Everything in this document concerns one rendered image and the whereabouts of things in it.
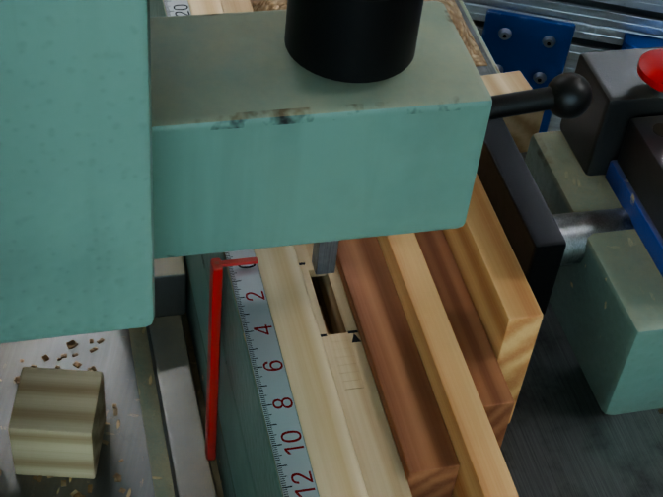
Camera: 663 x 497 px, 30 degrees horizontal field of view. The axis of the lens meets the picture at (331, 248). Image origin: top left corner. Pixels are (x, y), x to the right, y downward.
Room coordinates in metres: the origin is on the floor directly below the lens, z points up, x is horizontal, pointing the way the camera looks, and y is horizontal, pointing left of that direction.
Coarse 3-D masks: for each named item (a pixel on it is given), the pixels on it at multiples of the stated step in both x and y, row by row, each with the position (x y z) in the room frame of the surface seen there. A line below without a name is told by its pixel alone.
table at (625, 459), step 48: (480, 48) 0.66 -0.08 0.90; (192, 288) 0.47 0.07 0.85; (528, 384) 0.39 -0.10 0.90; (576, 384) 0.39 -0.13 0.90; (240, 432) 0.34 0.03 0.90; (528, 432) 0.36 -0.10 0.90; (576, 432) 0.36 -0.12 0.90; (624, 432) 0.36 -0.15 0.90; (240, 480) 0.33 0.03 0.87; (528, 480) 0.33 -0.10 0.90; (576, 480) 0.33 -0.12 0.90; (624, 480) 0.34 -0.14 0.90
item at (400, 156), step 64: (192, 64) 0.38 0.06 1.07; (256, 64) 0.38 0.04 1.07; (448, 64) 0.40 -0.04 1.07; (192, 128) 0.34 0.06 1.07; (256, 128) 0.35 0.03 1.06; (320, 128) 0.36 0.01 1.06; (384, 128) 0.37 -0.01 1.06; (448, 128) 0.38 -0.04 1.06; (192, 192) 0.34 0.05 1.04; (256, 192) 0.35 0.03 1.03; (320, 192) 0.36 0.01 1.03; (384, 192) 0.37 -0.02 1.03; (448, 192) 0.38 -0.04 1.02
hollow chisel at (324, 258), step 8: (320, 248) 0.39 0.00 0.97; (328, 248) 0.39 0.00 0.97; (336, 248) 0.40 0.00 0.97; (312, 256) 0.40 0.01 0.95; (320, 256) 0.39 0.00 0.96; (328, 256) 0.39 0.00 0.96; (320, 264) 0.39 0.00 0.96; (328, 264) 0.39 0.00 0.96; (320, 272) 0.39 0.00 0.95; (328, 272) 0.39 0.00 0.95
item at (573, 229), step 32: (480, 160) 0.45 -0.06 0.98; (512, 160) 0.44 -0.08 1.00; (512, 192) 0.41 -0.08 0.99; (512, 224) 0.40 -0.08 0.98; (544, 224) 0.40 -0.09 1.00; (576, 224) 0.44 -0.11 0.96; (608, 224) 0.44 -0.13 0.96; (544, 256) 0.38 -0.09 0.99; (576, 256) 0.43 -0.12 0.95; (544, 288) 0.38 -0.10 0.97
